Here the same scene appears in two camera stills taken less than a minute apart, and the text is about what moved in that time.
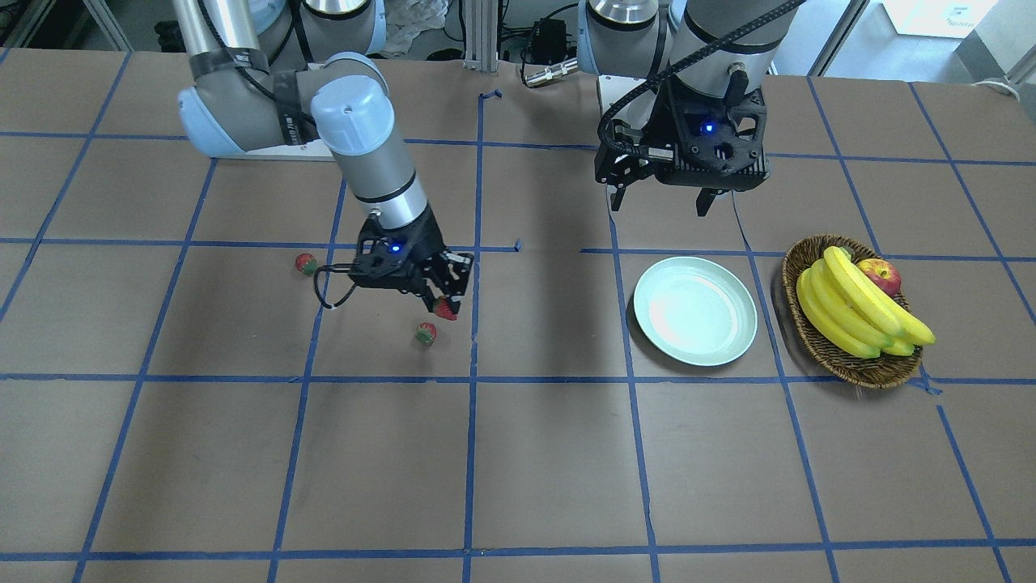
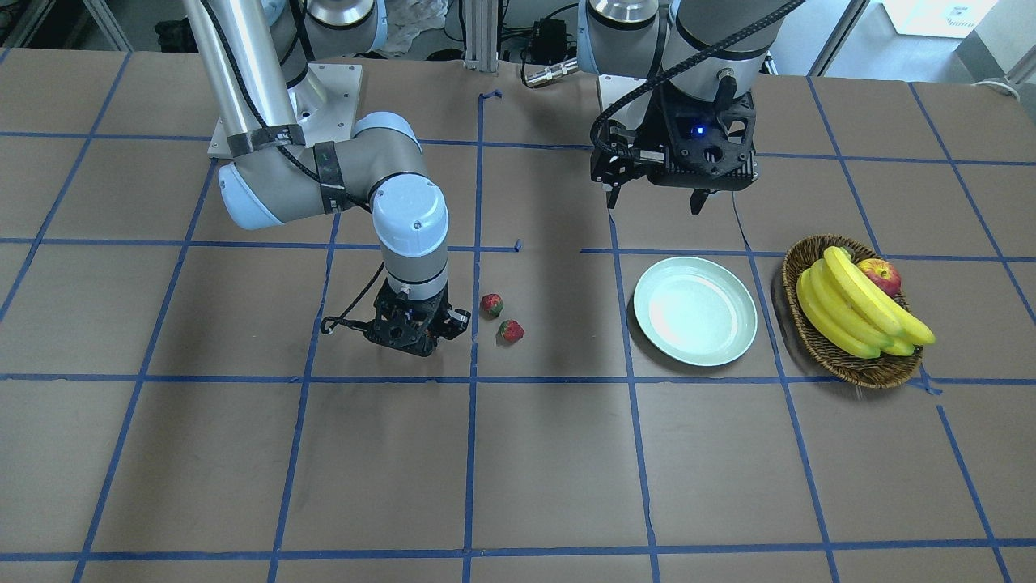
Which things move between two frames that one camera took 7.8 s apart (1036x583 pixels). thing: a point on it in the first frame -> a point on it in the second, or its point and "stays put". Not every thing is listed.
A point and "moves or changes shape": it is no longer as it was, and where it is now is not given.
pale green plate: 696,309 stays put
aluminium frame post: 481,36 stays put
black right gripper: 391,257 -> 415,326
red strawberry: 443,309 moves or changes shape
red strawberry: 426,332 moves or changes shape
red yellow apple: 883,273 stays put
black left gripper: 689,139 stays put
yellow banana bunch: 849,312 stays put
